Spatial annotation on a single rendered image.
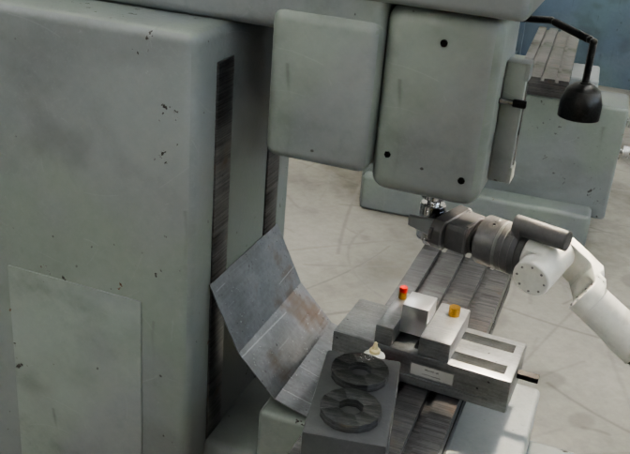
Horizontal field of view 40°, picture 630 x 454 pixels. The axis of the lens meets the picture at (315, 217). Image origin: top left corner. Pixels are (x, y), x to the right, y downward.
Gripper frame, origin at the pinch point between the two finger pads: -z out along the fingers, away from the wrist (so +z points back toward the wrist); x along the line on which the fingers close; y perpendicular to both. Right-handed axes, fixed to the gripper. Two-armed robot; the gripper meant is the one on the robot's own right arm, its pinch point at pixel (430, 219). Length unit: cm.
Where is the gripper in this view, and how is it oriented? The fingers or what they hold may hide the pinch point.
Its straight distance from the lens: 160.8
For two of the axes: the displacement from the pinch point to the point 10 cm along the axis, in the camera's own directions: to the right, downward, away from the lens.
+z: 7.8, 3.0, -5.5
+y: -0.7, 9.1, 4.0
